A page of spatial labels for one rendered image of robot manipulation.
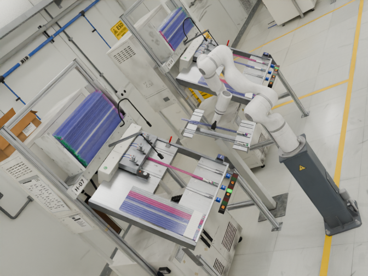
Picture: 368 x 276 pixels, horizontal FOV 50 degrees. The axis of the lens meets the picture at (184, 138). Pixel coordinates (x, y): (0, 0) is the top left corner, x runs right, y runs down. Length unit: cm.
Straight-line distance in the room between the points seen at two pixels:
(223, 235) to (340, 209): 89
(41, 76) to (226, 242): 259
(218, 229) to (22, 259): 181
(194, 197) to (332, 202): 91
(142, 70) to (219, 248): 166
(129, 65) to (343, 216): 214
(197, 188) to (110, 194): 56
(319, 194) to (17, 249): 261
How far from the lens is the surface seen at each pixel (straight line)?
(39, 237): 404
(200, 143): 389
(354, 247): 283
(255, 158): 380
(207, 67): 238
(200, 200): 261
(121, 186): 262
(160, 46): 352
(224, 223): 318
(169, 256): 271
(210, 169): 278
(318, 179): 267
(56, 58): 468
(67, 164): 257
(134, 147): 275
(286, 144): 251
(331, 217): 290
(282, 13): 690
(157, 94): 369
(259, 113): 235
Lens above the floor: 207
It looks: 21 degrees down
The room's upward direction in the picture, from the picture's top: 40 degrees counter-clockwise
